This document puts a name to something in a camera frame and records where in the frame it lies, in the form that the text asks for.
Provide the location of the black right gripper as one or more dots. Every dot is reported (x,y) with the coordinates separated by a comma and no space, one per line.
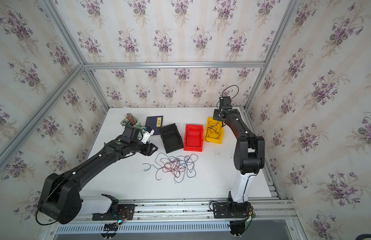
(215,116)

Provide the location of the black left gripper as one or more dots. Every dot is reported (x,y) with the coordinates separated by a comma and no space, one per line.
(148,149)

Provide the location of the black plastic bin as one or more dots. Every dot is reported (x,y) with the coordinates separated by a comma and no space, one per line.
(171,138)

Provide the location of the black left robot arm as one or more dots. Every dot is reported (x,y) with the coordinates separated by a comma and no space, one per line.
(60,199)

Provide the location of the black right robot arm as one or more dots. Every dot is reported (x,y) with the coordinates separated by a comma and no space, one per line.
(249,154)

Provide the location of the yellow plastic bin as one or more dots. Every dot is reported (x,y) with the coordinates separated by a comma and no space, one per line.
(214,131)

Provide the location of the dark blue book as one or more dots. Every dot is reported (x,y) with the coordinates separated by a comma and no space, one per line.
(154,122)

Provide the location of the green pen cup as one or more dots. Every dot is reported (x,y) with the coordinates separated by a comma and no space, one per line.
(137,124)

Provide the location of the red plastic bin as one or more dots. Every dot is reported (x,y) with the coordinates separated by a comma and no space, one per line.
(193,138)

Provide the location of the coloured pencils bundle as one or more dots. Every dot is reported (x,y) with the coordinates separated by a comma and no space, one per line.
(129,120)

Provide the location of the white ventilation grille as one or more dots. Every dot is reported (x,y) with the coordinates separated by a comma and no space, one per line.
(146,227)

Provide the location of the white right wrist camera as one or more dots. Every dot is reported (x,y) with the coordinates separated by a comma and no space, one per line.
(225,103)

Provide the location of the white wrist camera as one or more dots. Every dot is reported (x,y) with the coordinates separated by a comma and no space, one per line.
(146,133)
(225,103)

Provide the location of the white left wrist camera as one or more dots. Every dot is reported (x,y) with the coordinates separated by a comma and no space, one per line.
(146,133)

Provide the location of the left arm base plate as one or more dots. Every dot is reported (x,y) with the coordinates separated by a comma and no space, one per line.
(122,212)

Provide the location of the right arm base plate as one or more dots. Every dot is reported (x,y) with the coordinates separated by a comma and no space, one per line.
(231,210)

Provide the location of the aluminium rail frame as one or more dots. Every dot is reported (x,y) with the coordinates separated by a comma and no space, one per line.
(176,210)

